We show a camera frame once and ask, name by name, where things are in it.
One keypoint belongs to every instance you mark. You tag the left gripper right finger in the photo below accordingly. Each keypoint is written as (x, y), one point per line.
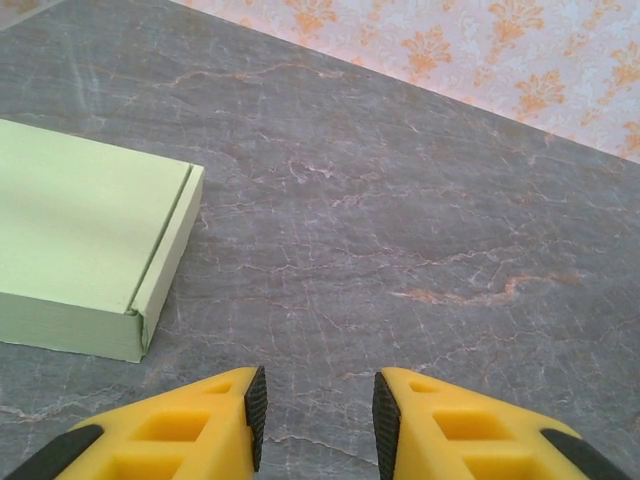
(450, 435)

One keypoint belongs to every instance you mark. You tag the green paper box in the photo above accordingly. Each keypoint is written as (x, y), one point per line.
(75, 225)

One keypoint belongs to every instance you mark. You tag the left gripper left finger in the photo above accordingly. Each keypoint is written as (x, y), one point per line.
(190, 430)

